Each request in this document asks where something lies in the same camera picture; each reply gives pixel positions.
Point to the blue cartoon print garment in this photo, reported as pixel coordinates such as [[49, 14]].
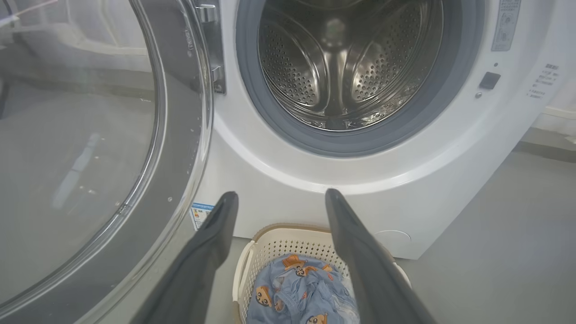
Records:
[[297, 292]]

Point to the metal door hinge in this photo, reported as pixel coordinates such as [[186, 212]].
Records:
[[215, 45]]

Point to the black round glass washer door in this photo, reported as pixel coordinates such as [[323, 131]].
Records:
[[90, 157]]

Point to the blue energy label sticker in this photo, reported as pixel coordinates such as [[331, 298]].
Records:
[[198, 216]]

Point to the white front-load washing machine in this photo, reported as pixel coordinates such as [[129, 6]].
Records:
[[315, 189]]

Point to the cream perforated laundry basket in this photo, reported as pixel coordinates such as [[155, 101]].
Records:
[[279, 243]]

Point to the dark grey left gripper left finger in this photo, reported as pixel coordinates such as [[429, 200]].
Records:
[[202, 270]]

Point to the white printed garment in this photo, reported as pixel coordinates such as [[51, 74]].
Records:
[[351, 297]]

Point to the grey warning label sticker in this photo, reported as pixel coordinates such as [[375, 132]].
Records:
[[506, 24]]

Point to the black door latch socket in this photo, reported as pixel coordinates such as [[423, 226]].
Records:
[[489, 80]]

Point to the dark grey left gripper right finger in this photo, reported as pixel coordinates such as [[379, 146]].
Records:
[[369, 279]]

